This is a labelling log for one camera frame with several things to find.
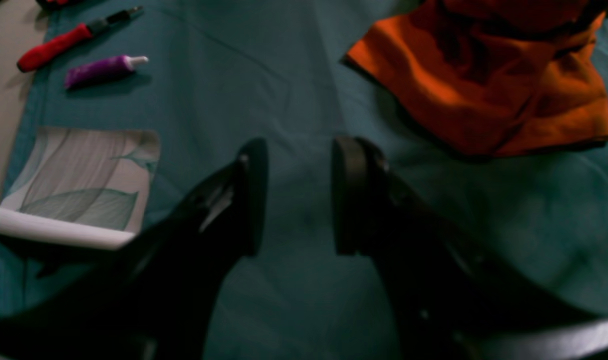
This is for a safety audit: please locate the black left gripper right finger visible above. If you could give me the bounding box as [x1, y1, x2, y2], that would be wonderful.
[332, 136, 608, 360]

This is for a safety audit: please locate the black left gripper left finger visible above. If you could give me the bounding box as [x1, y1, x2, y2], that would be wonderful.
[0, 137, 269, 360]

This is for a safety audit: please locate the orange t-shirt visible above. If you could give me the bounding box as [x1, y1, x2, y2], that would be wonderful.
[346, 0, 608, 158]

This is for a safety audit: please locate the leaf pattern notebook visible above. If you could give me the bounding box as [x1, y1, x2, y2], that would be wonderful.
[0, 127, 161, 250]

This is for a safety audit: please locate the teal table cloth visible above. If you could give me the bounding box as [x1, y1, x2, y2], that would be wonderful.
[3, 0, 608, 360]

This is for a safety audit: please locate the purple glue tube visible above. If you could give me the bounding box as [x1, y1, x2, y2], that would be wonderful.
[64, 55, 149, 91]

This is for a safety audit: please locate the red handled screwdriver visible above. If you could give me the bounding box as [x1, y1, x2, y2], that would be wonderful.
[16, 6, 143, 73]

